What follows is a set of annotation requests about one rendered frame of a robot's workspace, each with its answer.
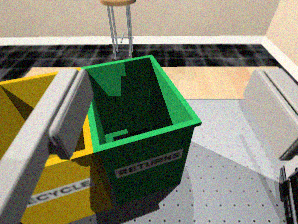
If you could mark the yellow open-top bin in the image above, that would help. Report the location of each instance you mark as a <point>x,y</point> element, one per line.
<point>68,190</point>

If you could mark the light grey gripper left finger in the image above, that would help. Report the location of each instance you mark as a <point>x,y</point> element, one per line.
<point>53,128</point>

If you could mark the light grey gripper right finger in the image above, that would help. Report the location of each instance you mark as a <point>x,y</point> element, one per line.
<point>272,97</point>

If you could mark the green bin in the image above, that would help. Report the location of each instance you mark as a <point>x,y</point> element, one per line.
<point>132,95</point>

